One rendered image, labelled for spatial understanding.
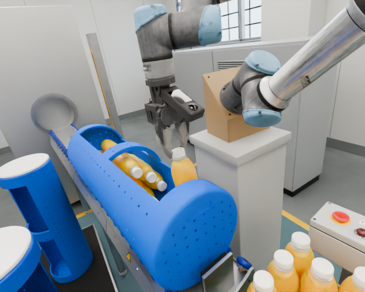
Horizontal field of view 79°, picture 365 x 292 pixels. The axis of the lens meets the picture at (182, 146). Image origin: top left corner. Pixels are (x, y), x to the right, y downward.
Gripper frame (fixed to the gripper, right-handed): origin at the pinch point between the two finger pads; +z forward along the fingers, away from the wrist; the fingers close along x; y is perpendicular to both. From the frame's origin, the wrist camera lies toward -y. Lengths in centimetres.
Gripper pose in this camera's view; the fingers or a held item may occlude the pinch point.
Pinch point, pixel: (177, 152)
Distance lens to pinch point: 62.4
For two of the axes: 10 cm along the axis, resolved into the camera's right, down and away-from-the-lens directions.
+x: -7.8, 3.6, -5.1
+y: -6.0, -2.6, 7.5
